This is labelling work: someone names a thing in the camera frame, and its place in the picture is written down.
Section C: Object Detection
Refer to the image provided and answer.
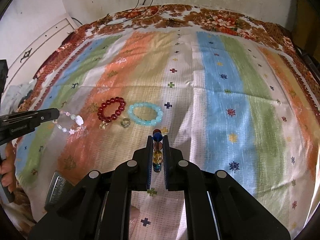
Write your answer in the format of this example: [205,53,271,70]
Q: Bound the pastel mixed bead bracelet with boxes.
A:
[51,109,85,136]

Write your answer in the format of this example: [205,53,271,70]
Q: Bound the multicolour glass bead bracelet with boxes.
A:
[152,128,164,173]

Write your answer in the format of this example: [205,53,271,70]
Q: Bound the dark red bead bracelet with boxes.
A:
[97,96,127,124]

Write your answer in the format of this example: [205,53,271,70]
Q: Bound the light blue bead bracelet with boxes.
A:
[127,101,164,127]

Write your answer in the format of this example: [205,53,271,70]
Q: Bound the left hand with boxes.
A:
[1,142,17,193]

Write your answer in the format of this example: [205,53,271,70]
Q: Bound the white headboard cabinet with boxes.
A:
[5,14,78,88]

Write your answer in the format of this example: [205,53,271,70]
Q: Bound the striped colourful mat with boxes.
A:
[13,27,317,240]

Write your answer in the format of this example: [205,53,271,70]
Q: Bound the floral brown bedsheet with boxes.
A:
[15,3,320,230]

